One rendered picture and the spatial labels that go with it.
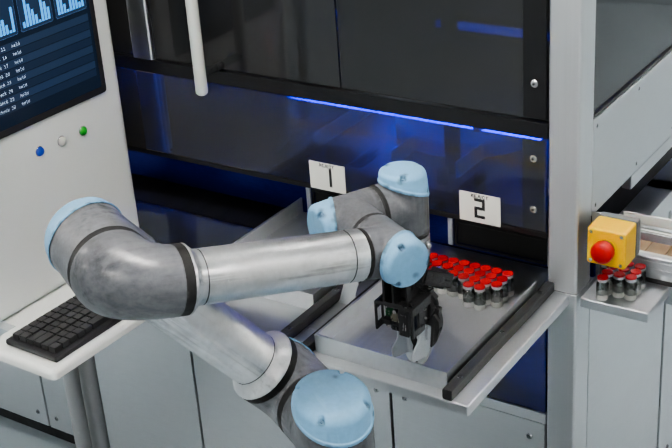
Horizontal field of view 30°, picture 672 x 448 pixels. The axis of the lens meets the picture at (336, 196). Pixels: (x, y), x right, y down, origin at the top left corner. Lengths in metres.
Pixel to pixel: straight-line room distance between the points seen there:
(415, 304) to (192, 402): 1.21
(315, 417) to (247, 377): 0.14
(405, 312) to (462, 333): 0.28
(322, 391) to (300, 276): 0.23
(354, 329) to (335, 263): 0.55
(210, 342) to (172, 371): 1.26
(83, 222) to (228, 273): 0.21
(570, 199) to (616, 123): 0.19
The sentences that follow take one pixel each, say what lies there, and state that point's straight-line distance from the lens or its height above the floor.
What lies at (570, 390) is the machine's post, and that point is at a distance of 2.45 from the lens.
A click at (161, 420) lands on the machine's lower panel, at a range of 3.20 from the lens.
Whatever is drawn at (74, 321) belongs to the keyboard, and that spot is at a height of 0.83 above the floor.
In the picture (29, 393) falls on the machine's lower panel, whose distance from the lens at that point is 3.54.
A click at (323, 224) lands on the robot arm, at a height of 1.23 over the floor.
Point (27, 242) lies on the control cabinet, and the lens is 2.59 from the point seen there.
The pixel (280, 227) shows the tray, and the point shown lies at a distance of 2.63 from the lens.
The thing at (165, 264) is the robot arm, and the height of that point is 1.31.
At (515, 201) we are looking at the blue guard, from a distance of 2.31.
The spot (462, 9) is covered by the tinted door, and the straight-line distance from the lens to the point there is 2.23.
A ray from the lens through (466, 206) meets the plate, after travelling 2.36.
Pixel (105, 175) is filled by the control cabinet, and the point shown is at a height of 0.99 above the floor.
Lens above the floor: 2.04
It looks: 25 degrees down
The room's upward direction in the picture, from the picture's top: 4 degrees counter-clockwise
